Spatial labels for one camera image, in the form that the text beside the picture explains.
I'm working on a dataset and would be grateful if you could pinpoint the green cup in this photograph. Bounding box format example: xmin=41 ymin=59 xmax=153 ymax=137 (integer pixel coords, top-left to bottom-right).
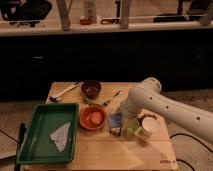
xmin=122 ymin=119 xmax=140 ymax=139

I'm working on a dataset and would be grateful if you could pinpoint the purple bowl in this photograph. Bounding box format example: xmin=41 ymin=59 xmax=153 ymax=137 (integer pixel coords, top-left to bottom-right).
xmin=81 ymin=80 xmax=102 ymax=99

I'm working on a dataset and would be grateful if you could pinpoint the blue sponge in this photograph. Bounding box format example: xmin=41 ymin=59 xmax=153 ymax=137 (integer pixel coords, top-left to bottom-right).
xmin=107 ymin=112 xmax=123 ymax=136

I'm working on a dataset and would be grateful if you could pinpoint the green plastic tray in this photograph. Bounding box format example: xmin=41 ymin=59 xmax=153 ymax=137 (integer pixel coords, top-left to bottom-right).
xmin=17 ymin=103 xmax=79 ymax=164

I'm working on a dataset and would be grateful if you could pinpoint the orange food piece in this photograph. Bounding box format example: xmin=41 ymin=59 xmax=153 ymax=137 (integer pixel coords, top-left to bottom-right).
xmin=90 ymin=112 xmax=103 ymax=125

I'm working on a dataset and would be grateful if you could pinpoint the green handled fork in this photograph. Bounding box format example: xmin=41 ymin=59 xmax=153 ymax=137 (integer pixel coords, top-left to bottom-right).
xmin=83 ymin=90 xmax=121 ymax=107

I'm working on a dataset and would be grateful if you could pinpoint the wooden post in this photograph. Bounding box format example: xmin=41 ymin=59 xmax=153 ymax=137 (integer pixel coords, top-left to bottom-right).
xmin=120 ymin=0 xmax=131 ymax=29
xmin=56 ymin=0 xmax=70 ymax=31

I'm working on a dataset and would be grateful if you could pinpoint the black office chair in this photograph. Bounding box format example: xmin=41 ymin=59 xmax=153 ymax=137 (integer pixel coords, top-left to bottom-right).
xmin=0 ymin=0 xmax=52 ymax=27

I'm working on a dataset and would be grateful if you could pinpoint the orange bowl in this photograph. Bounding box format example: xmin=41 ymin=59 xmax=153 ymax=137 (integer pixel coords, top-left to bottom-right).
xmin=79 ymin=106 xmax=106 ymax=131

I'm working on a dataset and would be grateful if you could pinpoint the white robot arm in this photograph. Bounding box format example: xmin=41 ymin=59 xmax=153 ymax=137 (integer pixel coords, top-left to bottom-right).
xmin=120 ymin=77 xmax=213 ymax=143

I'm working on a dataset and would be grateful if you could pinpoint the wooden post left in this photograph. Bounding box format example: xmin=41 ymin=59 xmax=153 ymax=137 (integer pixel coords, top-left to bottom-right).
xmin=56 ymin=0 xmax=70 ymax=31

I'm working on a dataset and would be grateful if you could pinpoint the white cup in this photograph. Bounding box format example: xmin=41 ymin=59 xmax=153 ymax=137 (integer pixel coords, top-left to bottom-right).
xmin=135 ymin=117 xmax=159 ymax=137

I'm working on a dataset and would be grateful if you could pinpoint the red small object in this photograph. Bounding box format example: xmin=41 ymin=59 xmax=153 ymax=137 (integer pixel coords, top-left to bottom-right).
xmin=79 ymin=16 xmax=92 ymax=25

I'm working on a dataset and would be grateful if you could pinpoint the white folded cloth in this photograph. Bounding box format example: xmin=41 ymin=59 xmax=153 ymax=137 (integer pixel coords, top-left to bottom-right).
xmin=49 ymin=122 xmax=71 ymax=152

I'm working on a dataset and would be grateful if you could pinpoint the black cable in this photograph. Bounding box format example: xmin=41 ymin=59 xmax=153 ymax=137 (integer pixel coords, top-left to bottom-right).
xmin=169 ymin=132 xmax=213 ymax=171

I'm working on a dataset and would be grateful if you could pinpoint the wooden post middle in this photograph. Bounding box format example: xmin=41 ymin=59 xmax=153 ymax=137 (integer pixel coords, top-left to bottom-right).
xmin=120 ymin=0 xmax=131 ymax=29

